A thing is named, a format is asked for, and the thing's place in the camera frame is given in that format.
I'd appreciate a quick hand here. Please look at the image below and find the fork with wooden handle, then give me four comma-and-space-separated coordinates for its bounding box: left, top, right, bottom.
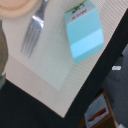
21, 0, 49, 57

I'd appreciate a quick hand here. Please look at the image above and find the light blue toy carton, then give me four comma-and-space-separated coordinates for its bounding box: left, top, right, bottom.
65, 0, 104, 63

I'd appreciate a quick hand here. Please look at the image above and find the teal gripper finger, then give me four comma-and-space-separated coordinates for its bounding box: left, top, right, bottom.
0, 20, 8, 89

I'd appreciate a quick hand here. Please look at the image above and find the small box on floor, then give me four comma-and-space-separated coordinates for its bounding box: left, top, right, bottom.
83, 91, 116, 128

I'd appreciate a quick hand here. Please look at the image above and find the white woven placemat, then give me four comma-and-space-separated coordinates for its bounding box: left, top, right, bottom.
3, 0, 128, 117

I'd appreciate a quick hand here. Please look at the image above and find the round wooden plate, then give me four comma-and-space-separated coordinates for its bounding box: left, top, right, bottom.
0, 0, 39, 18

